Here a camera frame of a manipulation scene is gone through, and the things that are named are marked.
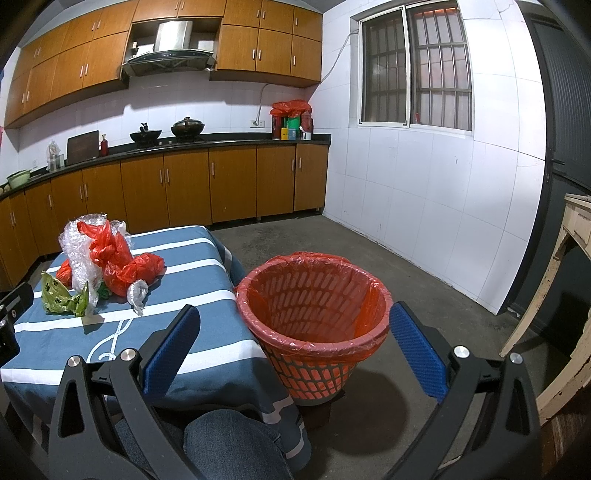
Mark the black wok with ladle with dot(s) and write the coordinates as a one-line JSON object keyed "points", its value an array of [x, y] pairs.
{"points": [[145, 137]]}

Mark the barred window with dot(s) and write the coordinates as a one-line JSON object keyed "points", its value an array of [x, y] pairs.
{"points": [[415, 67]]}

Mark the small red plastic bag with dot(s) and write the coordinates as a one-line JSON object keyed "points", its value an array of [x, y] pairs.
{"points": [[64, 274]]}

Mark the blue white striped tablecloth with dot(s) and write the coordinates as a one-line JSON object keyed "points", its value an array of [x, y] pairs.
{"points": [[208, 356]]}

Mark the large red plastic bag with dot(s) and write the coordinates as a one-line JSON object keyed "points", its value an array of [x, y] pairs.
{"points": [[110, 252]]}

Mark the black countertop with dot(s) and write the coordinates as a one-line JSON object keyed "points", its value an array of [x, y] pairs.
{"points": [[169, 145]]}

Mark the clear bubble wrap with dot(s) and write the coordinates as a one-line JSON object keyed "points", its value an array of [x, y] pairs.
{"points": [[76, 246]]}

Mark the green yellow boxes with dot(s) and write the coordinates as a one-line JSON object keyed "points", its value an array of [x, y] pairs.
{"points": [[290, 129]]}

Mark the small clear plastic bag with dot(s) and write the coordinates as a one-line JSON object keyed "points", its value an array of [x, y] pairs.
{"points": [[136, 294]]}

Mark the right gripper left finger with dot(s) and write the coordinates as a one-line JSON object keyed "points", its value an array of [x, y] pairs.
{"points": [[83, 442]]}

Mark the green basin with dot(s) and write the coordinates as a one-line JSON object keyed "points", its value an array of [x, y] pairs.
{"points": [[18, 179]]}

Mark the dark door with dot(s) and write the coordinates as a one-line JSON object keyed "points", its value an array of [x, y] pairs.
{"points": [[565, 75]]}

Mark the glass jar with bag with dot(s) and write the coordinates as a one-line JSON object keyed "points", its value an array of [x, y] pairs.
{"points": [[55, 158]]}

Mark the black lidded wok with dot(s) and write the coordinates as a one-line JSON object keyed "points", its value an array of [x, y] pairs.
{"points": [[187, 129]]}

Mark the range hood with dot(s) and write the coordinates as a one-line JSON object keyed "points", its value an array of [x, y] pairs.
{"points": [[167, 46]]}

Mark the green plastic bag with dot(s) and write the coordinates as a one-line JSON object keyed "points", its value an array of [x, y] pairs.
{"points": [[56, 298]]}

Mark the red bottle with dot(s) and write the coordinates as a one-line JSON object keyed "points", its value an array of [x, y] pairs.
{"points": [[103, 146]]}

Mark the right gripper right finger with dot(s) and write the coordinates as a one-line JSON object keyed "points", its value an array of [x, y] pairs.
{"points": [[505, 442]]}

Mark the lower wooden kitchen cabinets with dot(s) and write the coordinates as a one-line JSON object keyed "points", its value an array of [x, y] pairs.
{"points": [[150, 192]]}

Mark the red bag on counter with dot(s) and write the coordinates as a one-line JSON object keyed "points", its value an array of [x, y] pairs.
{"points": [[290, 109]]}

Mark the red mesh trash basket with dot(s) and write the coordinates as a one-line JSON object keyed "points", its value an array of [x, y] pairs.
{"points": [[314, 332]]}

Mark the person's jeans knee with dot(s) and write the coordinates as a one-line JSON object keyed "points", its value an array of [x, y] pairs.
{"points": [[219, 444]]}

